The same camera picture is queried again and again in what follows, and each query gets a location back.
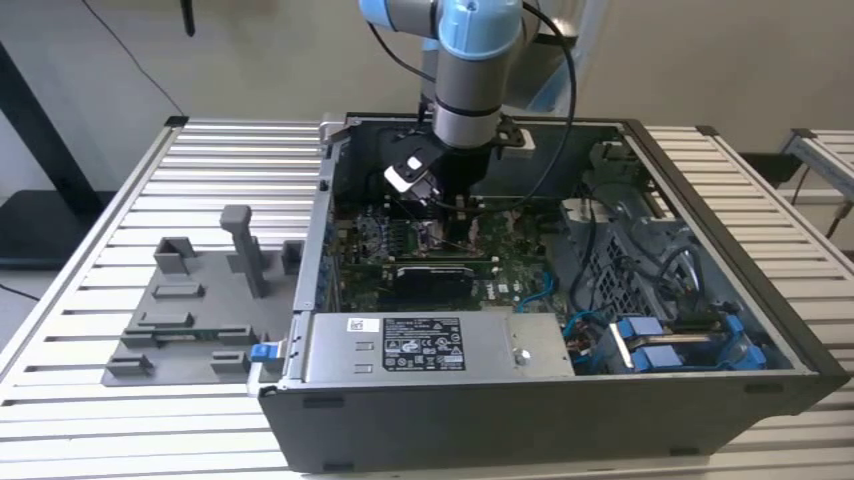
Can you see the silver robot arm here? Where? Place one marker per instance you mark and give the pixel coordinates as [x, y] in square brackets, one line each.
[468, 90]

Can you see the CPU socket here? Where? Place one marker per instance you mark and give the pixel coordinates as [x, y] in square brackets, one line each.
[421, 235]

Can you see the green motherboard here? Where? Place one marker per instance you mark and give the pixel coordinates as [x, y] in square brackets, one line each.
[528, 250]

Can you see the grey metal drive cage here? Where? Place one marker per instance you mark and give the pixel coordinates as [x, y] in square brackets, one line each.
[581, 240]

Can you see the black graphics card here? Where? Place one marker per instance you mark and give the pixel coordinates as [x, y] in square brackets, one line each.
[430, 287]

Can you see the silver power supply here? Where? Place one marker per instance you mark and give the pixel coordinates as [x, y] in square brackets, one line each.
[334, 350]

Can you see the blue disk carrier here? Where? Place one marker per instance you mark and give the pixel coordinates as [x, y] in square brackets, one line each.
[650, 359]
[646, 329]

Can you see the black box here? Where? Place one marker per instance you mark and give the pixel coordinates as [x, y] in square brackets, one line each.
[770, 170]

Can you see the grey parts rack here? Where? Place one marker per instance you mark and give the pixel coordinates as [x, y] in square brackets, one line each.
[221, 305]

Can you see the blue plastic latch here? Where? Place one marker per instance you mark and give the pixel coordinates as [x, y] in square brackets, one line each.
[262, 351]

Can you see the dark grey PC case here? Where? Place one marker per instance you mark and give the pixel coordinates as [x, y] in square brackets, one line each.
[468, 430]

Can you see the metal slat side table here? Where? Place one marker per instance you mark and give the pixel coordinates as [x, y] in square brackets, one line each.
[828, 160]

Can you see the black stand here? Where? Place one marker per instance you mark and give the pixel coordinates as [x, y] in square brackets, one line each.
[54, 230]

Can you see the black and white wrist camera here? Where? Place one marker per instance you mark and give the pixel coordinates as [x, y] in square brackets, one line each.
[410, 172]
[521, 140]

